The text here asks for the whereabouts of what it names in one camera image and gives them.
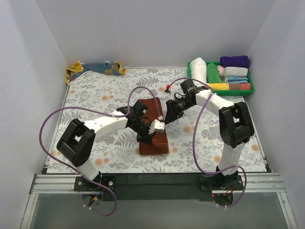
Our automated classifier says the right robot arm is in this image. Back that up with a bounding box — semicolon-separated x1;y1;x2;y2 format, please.
165;78;254;190

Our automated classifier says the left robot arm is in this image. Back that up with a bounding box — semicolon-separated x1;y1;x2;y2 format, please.
56;101;155;180

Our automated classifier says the floral patterned table mat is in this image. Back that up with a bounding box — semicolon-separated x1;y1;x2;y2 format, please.
46;67;267;174

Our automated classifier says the white rolled towel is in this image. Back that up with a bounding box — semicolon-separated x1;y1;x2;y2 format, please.
189;57;207;83

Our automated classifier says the yellow rolled towel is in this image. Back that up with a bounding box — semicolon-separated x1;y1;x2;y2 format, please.
208;83;229;91

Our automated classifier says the green rolled towel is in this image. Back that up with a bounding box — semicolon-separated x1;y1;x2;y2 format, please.
207;63;223;83

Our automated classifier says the pink rolled towel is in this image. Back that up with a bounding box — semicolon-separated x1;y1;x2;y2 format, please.
217;65;225;78

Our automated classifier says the green plastic tray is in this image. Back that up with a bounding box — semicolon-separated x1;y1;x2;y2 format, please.
187;61;255;97

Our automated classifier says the light blue rolled towel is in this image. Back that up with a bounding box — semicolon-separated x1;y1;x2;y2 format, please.
224;76;248;83

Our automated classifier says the red brown rolled towel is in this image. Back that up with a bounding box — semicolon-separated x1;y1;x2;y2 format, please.
228;83;251;91

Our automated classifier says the grey rolled towel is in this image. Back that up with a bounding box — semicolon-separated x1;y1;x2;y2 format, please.
224;66;248;77

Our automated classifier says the purple rolled towel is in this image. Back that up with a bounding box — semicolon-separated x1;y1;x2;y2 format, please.
220;55;250;69

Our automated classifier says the blue yellow crumpled cloth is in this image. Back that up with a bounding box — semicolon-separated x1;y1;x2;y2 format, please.
65;61;127;86

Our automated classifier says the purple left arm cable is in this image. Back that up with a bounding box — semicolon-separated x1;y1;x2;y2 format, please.
39;86;164;217

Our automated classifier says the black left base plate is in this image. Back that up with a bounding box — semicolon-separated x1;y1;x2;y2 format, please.
73;176;116;191

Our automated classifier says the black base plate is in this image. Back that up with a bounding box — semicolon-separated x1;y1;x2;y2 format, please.
196;172;244;191
73;176;116;191

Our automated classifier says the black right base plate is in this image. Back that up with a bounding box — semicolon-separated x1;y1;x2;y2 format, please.
196;172;244;191

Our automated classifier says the aluminium frame rail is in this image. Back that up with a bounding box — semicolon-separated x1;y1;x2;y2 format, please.
21;173;297;229

